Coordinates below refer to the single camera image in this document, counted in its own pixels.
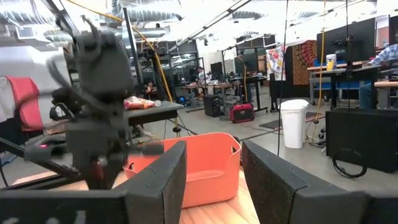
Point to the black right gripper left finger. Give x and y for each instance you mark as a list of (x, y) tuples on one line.
[(155, 186)]

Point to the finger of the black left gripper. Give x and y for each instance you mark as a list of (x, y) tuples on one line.
[(152, 149), (43, 153)]

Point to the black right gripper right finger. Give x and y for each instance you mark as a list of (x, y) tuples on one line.
[(273, 193)]

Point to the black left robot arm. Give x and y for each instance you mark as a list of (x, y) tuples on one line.
[(102, 68)]

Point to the black side desk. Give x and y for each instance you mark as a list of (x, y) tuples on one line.
[(155, 113)]

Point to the small white round object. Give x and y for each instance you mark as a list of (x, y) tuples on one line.
[(157, 103)]

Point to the orange snack bag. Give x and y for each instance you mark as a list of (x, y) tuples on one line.
[(136, 103)]

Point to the red hanging cloth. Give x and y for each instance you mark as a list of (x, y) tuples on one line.
[(28, 105)]

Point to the orange plastic basket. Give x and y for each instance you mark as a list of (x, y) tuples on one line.
[(211, 161)]

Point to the white hanging cloth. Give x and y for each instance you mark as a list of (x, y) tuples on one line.
[(6, 99)]

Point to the black floor mat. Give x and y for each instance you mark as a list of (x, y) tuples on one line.
[(270, 124)]

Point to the white trash bin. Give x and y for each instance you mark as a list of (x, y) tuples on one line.
[(293, 124)]

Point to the black computer tower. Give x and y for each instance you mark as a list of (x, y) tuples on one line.
[(212, 105)]

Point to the red and black toolbox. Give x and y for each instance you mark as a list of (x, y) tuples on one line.
[(242, 113)]

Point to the person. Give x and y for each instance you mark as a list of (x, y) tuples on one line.
[(203, 76), (387, 54)]

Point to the background work desk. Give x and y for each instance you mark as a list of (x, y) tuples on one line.
[(224, 85)]

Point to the black rig upright pole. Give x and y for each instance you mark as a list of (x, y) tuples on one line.
[(132, 46)]

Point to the large black box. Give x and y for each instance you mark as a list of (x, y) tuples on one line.
[(367, 137)]

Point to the colourful printed cloth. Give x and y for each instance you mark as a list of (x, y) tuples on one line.
[(275, 62)]

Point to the orange patterned tapestry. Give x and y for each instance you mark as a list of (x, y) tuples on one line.
[(304, 62)]

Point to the wooden top office desk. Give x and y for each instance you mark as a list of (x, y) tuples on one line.
[(342, 70)]

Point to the yellow and white container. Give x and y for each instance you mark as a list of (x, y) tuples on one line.
[(331, 62)]

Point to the black tripod stand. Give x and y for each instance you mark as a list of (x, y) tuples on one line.
[(349, 62)]

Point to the wooden roll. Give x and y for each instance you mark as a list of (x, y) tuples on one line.
[(387, 84)]

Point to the large black monitor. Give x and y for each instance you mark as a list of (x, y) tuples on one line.
[(360, 40)]

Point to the black metal table frame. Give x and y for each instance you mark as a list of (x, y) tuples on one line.
[(9, 145)]

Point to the silver ventilation duct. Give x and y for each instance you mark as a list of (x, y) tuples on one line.
[(149, 14), (28, 15)]

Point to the black ceiling rail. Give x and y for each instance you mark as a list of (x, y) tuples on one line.
[(211, 23)]

